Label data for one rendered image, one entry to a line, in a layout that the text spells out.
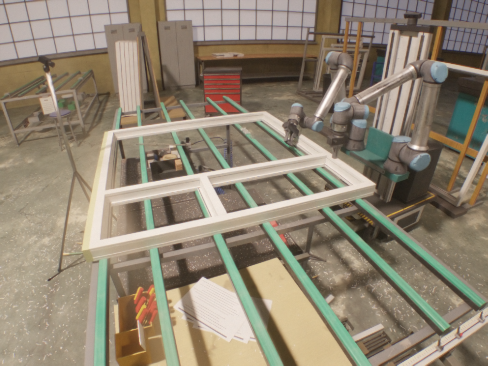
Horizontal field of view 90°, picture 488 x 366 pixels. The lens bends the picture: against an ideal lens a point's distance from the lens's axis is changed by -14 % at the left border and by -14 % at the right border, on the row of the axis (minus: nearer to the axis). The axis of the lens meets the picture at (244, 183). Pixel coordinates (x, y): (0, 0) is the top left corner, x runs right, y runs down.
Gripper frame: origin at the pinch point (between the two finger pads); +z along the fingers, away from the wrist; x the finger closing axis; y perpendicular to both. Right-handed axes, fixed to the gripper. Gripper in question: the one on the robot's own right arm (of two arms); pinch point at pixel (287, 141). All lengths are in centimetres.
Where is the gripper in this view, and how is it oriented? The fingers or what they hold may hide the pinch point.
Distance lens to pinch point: 209.5
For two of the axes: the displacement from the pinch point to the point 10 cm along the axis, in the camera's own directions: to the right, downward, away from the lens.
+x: 6.9, 4.6, 5.7
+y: 6.6, -0.8, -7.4
